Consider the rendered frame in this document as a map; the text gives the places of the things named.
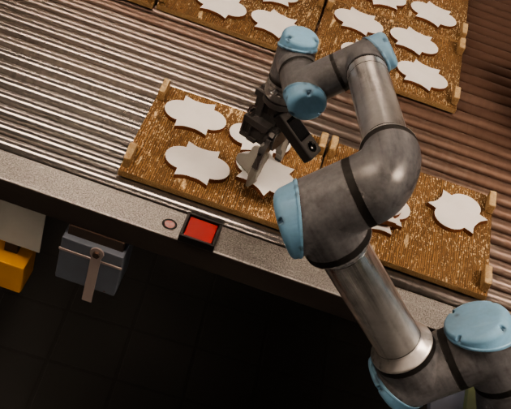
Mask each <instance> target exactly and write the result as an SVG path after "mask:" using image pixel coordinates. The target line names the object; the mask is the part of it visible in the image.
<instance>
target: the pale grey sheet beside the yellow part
mask: <svg viewBox="0 0 511 409"><path fill-rule="evenodd" d="M45 216H46V215H44V214H41V213H38V212H35V211H32V210H30V209H26V208H23V207H20V206H18V205H16V204H12V203H9V202H6V201H4V200H0V240H3V241H6V242H8V243H13V244H14V245H17V246H20V247H22V248H27V249H29V250H32V251H34V252H38V253H39V252H40V249H41V240H42V235H43V230H44V225H45Z"/></svg>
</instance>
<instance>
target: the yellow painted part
mask: <svg viewBox="0 0 511 409"><path fill-rule="evenodd" d="M35 256H36V252H34V251H32V250H29V249H27V248H22V247H20V246H17V245H14V244H13V243H8V242H6V241H3V240H0V286H1V287H4V288H6V289H8V290H11V291H15V292H18V293H20V292H21V291H22V289H23V287H24V285H25V283H26V281H27V280H28V278H29V276H30V275H31V273H32V271H33V266H34V261H35Z"/></svg>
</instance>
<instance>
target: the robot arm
mask: <svg viewBox="0 0 511 409"><path fill-rule="evenodd" d="M318 44H319V38H318V36H317V35H316V34H315V33H314V32H313V31H312V30H311V29H309V28H305V27H303V26H297V25H295V26H289V27H288V28H285V29H284V31H283V32H282V35H281V38H280V40H279V42H278V43H277V50H276V53H275V55H274V58H273V63H272V66H271V68H270V72H269V75H268V79H267V82H264V83H263V84H262V85H261V86H260V87H258V88H256V89H255V95H257V98H256V100H255V104H254V105H252V106H253V107H252V106H251V107H249V109H250V110H249V109H248V111H247V113H245V114H244V117H243V122H242V125H241V127H240V131H239V134H240V135H242V136H244V137H246V139H247V140H249V141H250V142H252V143H253V144H254V143H255V142H256V143H258V144H260V146H259V145H255V146H253V147H252V149H251V151H250V152H249V153H238V155H237V157H236V161H237V163H238V164H239V165H240V166H241V167H242V168H243V169H244V170H245V171H246V172H247V174H248V176H247V181H246V186H247V187H249V186H251V185H252V184H253V183H255V182H256V180H257V178H258V176H259V174H260V172H261V170H262V168H263V166H264V164H265V163H266V161H267V160H268V157H269V155H268V153H269V151H270V150H272V151H273V150H274V149H276V156H275V160H276V161H278V162H281V161H282V159H283V157H284V155H285V153H286V150H287V147H288V145H289V144H291V146H292V147H293V148H294V150H295V152H296V153H297V154H298V155H299V157H300V158H301V159H302V161H303V162H304V163H307V162H309V161H311V160H312V159H313V158H314V157H315V156H316V155H317V154H318V153H319V152H320V151H321V148H320V146H319V145H318V144H317V143H316V141H315V139H314V138H313V137H312V135H311V133H310V132H309V131H308V130H307V128H306V127H305V125H304V124H303V122H302V121H301V120H311V119H314V118H317V117H319V116H320V115H321V113H322V112H324V110H325V108H326V105H327V100H328V99H329V98H332V97H335V96H336V95H338V94H341V93H343V92H345V91H347V90H350V93H351V96H352V101H353V104H354V110H355V113H356V117H357V120H358V124H359V130H360V134H361V137H362V141H361V143H360V145H359V151H358V152H357V153H354V154H352V155H350V156H348V157H346V158H344V159H341V160H340V161H336V162H334V163H333V164H330V165H328V166H326V167H323V168H321V169H319V170H316V171H314V172H312V173H310V174H307V175H305V176H303V177H301V178H299V179H293V181H292V182H290V183H287V184H286V185H284V186H282V187H279V188H278V189H277V190H276V191H275V193H274V195H273V207H274V212H275V216H276V219H277V224H278V227H279V231H280V233H281V237H282V239H283V242H284V244H285V246H286V249H287V251H288V253H289V254H290V256H291V257H292V258H293V259H298V258H299V259H302V258H303V257H304V256H305V257H306V258H307V260H308V261H309V263H310V264H311V265H312V266H314V267H316V268H317V269H324V270H325V271H326V273H327V275H328V276H329V277H330V279H331V281H332V282H333V284H334V286H335V287H336V288H337V290H338V292H339V293H340V295H341V297H342V298H343V299H344V301H345V303H346V305H347V306H348V308H349V310H350V311H351V312H352V314H353V316H354V318H355V319H356V321H357V322H358V323H359V325H360V327H361V329H362V330H363V332H364V333H365V334H366V336H367V338H368V340H369V341H370V343H371V344H372V347H371V356H370V358H369V360H368V368H369V372H370V374H371V378H372V380H373V382H374V384H375V387H377V389H378V392H379V394H380V396H381V397H382V399H383V400H384V401H385V402H386V403H387V404H388V405H389V406H390V407H391V408H392V409H418V408H420V407H422V406H423V405H425V404H428V403H431V402H434V401H436V400H438V399H441V398H444V397H447V396H449V395H451V394H455V393H457V392H460V391H463V390H466V389H469V388H470V387H474V389H475V396H476V407H477V409H511V315H510V313H509V311H508V310H507V309H506V308H504V307H503V306H502V305H500V304H497V303H493V302H491V301H485V300H480V301H473V302H469V303H466V304H463V305H461V306H459V307H457V308H455V309H454V310H453V313H450V314H448V315H447V317H446V318H445V321H444V327H442V328H440V329H436V330H434V331H432V332H431V331H430V329H429V328H428V327H426V326H425V325H424V324H423V323H421V322H418V321H415V320H414V319H413V317H412V316H411V314H410V312H409V310H408V308H407V307H406V305H405V303H404V302H403V300H402V298H401V296H400V295H399V293H398V291H397V289H396V287H395V286H394V285H393V282H392V281H391V279H390V277H389V275H388V274H387V272H386V270H385V269H384V266H383V265H382V264H381V262H380V259H379V258H378V256H377V255H376V253H375V251H374V249H373V248H372V246H371V244H370V241H371V236H372V229H371V228H372V227H374V226H377V225H379V224H381V223H383V222H386V221H388V220H389V219H390V218H392V217H394V216H395V215H396V214H397V213H398V212H399V211H400V210H401V209H402V208H403V207H404V206H405V204H406V202H407V201H408V200H409V199H410V197H411V195H412V193H413V191H414V189H415V187H416V184H417V182H418V179H419V174H420V169H421V161H422V156H421V150H420V147H419V142H418V140H417V137H416V135H415V134H414V133H413V132H412V131H411V129H409V128H408V127H406V123H405V120H404V118H403V115H402V111H401V108H400V105H399V102H398V99H397V95H396V93H395V90H394V87H393V82H392V80H391V77H390V74H389V72H390V71H391V70H392V69H394V68H396V67H397V65H398V61H397V57H396V55H395V53H394V51H393V48H392V46H391V44H390V42H389V39H388V38H387V36H386V35H385V34H384V33H383V32H377V33H375V34H373V35H370V36H369V37H363V38H362V40H360V41H356V42H355V43H353V44H351V45H348V46H347V47H345V48H342V49H340V50H338V51H336V52H334V53H332V54H329V55H327V56H325V57H323V58H320V59H318V60H316V61H315V55H316V53H317V51H318V49H317V48H318ZM252 111H253V112H252Z"/></svg>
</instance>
